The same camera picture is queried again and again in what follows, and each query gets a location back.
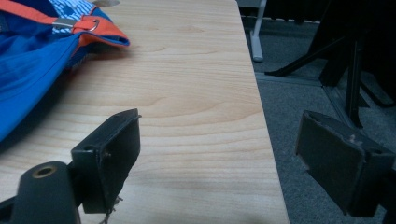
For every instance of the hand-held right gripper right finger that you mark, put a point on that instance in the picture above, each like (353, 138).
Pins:
(339, 168)

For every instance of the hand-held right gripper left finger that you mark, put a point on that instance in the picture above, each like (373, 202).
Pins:
(106, 161)

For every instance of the black metal stand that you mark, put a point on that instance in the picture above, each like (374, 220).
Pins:
(345, 59)

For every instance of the blue and orange backpack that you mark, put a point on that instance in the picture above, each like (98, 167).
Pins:
(34, 53)

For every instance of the white metal table leg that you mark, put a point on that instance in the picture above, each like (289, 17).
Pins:
(258, 34)

